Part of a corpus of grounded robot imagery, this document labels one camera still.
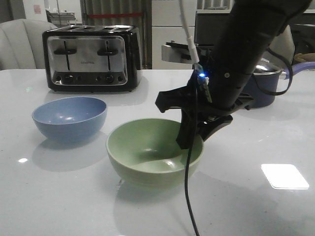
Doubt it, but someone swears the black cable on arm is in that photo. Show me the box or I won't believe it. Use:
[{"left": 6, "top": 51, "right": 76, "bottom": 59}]
[{"left": 184, "top": 46, "right": 294, "bottom": 236}]

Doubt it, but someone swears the black chrome four-slot toaster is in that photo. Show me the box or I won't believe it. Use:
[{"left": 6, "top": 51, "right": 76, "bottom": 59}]
[{"left": 42, "top": 25, "right": 142, "bottom": 92}]

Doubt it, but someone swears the glass pot lid blue knob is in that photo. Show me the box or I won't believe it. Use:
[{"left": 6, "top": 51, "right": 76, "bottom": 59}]
[{"left": 253, "top": 59, "right": 283, "bottom": 75}]

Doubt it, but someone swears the grey armchair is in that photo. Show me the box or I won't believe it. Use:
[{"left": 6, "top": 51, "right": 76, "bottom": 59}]
[
  {"left": 262, "top": 26, "right": 295, "bottom": 69},
  {"left": 0, "top": 19, "right": 56, "bottom": 70}
]

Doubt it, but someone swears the white refrigerator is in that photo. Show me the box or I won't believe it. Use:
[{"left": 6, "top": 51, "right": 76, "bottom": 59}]
[{"left": 152, "top": 0, "right": 191, "bottom": 70}]

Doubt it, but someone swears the red barrier tape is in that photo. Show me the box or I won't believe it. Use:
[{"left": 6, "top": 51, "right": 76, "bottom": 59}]
[{"left": 87, "top": 12, "right": 144, "bottom": 19}]

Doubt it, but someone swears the dark blue saucepan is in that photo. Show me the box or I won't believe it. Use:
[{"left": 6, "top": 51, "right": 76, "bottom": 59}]
[{"left": 240, "top": 61, "right": 315, "bottom": 109}]

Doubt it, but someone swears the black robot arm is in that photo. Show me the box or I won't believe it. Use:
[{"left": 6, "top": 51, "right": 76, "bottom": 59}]
[{"left": 156, "top": 0, "right": 310, "bottom": 149}]

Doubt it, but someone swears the blue bowl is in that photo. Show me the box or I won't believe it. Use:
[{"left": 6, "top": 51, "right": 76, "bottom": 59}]
[{"left": 32, "top": 96, "right": 107, "bottom": 143}]

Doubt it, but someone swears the green bowl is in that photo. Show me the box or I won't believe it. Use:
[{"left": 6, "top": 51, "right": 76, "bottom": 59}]
[{"left": 106, "top": 118, "right": 205, "bottom": 188}]

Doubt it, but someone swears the grey armchair left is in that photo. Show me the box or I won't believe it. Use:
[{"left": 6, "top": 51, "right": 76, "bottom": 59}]
[{"left": 0, "top": 19, "right": 56, "bottom": 70}]

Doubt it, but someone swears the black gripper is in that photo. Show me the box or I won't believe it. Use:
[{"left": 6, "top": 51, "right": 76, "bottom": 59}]
[{"left": 155, "top": 73, "right": 254, "bottom": 149}]

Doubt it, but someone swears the white usb cable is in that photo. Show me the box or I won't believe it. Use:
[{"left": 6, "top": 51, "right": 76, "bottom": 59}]
[{"left": 178, "top": 0, "right": 200, "bottom": 65}]

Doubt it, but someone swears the grey armchair right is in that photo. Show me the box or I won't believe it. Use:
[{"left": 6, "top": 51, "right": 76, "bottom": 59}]
[{"left": 262, "top": 26, "right": 295, "bottom": 69}]

